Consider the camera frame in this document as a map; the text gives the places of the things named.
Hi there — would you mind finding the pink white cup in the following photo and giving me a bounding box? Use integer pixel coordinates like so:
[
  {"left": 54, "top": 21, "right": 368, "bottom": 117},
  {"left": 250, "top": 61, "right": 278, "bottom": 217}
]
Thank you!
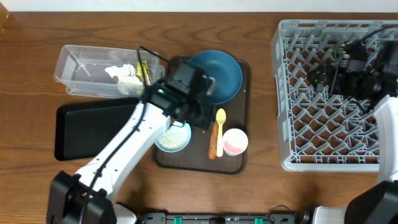
[{"left": 223, "top": 128, "right": 249, "bottom": 156}]

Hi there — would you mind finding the brown serving tray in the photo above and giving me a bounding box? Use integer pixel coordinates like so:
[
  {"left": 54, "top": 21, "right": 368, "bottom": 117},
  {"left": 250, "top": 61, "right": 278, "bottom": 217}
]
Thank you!
[{"left": 152, "top": 60, "right": 251, "bottom": 175}]

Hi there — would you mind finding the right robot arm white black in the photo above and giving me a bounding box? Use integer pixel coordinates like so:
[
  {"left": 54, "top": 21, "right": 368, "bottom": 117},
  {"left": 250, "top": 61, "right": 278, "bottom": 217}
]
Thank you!
[{"left": 307, "top": 40, "right": 397, "bottom": 223}]

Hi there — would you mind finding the pale yellow plastic spoon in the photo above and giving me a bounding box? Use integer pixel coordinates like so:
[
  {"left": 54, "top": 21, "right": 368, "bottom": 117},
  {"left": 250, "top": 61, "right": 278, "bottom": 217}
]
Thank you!
[{"left": 216, "top": 108, "right": 226, "bottom": 157}]

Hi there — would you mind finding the black waste tray bin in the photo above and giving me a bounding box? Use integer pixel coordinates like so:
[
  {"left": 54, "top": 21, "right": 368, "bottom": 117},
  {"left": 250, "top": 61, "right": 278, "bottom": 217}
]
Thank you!
[{"left": 54, "top": 98, "right": 139, "bottom": 161}]

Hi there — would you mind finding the light blue bowl with rice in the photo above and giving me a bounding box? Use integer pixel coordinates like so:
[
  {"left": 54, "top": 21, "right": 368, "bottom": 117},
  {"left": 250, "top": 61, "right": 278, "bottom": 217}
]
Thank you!
[{"left": 155, "top": 121, "right": 192, "bottom": 152}]

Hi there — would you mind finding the dark blue plate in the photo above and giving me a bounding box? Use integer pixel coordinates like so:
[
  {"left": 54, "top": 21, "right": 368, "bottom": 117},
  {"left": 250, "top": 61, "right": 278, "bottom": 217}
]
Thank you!
[{"left": 188, "top": 50, "right": 243, "bottom": 105}]

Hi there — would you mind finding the white tissue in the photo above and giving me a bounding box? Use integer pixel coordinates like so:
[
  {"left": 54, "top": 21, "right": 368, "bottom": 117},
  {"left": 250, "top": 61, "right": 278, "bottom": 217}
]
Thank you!
[{"left": 105, "top": 63, "right": 144, "bottom": 95}]

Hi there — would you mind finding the grey dishwasher rack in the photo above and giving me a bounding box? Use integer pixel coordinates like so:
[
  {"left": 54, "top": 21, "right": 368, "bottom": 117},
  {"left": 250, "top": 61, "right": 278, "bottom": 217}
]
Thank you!
[{"left": 271, "top": 19, "right": 397, "bottom": 172}]

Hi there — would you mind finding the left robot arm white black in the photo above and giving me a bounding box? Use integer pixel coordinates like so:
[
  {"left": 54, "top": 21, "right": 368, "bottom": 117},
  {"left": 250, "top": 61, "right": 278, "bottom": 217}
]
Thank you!
[{"left": 46, "top": 76, "right": 216, "bottom": 223}]

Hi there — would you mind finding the orange carrot stick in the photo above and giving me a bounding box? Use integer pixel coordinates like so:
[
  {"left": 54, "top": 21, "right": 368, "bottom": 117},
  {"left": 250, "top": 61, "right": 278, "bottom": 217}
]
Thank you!
[{"left": 208, "top": 121, "right": 218, "bottom": 159}]

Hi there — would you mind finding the clear plastic waste bin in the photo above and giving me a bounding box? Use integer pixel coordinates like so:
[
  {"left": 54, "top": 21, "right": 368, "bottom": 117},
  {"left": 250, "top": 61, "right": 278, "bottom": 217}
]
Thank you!
[{"left": 53, "top": 45, "right": 165, "bottom": 98}]

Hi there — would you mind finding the green yellow snack wrapper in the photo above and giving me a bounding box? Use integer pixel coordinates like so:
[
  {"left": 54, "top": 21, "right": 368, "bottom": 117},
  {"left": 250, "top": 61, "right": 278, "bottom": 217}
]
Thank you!
[{"left": 136, "top": 61, "right": 152, "bottom": 86}]

